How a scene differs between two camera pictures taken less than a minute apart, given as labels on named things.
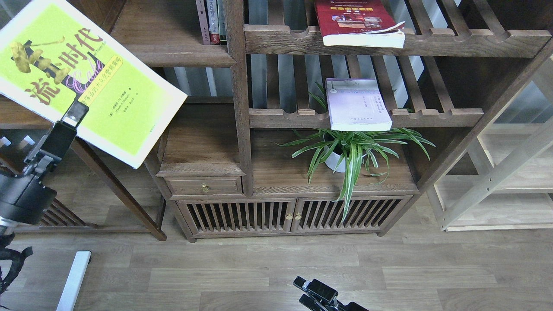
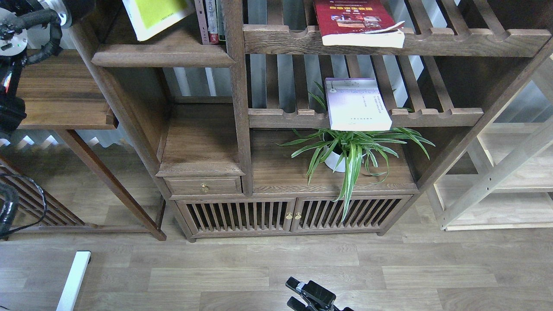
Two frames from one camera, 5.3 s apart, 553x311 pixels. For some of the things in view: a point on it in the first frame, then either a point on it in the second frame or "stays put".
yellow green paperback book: (51, 53) -> (149, 17)
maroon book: (204, 32) stays put
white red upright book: (213, 22) stays put
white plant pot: (336, 162) stays put
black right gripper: (319, 290) -> (313, 289)
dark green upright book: (222, 13) stays put
